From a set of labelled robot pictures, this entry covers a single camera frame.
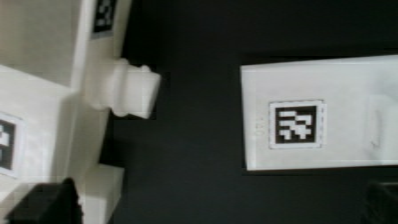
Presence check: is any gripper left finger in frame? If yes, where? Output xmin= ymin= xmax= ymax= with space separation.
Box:
xmin=6 ymin=178 xmax=81 ymax=224

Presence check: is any white cabinet body box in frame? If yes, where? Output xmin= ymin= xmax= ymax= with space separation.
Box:
xmin=0 ymin=0 xmax=81 ymax=224

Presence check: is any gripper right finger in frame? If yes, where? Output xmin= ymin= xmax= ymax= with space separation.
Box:
xmin=362 ymin=182 xmax=398 ymax=224

